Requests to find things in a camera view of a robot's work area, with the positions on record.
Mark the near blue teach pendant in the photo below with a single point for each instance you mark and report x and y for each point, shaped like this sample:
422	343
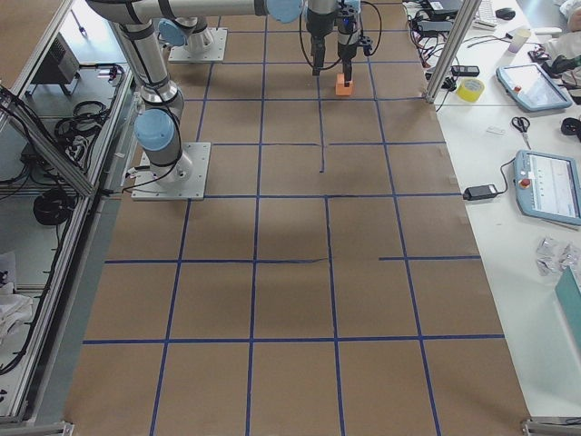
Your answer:
547	187

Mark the far blue teach pendant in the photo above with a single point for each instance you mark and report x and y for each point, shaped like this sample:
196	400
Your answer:
532	88

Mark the yellow tape roll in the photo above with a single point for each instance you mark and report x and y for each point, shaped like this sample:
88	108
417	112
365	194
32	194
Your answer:
470	89

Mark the blue teach pendant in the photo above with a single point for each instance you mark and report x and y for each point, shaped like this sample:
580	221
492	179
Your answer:
532	88
547	187

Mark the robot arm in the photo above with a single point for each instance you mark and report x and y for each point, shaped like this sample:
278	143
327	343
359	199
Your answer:
136	24

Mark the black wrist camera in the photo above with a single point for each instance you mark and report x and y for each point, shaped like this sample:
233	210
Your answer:
366	44

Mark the black power adapter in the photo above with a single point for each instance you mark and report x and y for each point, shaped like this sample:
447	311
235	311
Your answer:
480	192

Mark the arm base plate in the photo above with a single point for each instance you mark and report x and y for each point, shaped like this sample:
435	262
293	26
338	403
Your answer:
207	46
187	180

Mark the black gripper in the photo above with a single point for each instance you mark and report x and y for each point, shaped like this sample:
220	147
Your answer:
346	37
319	27

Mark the aluminium frame post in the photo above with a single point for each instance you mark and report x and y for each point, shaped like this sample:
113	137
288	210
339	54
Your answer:
459	30

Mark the orange foam block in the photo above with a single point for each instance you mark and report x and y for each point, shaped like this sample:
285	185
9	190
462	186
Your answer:
342	86

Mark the paper cup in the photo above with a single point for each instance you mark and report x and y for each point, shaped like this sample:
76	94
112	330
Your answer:
518	39

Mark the black handled scissors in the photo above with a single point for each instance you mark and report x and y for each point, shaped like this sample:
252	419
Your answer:
522	124

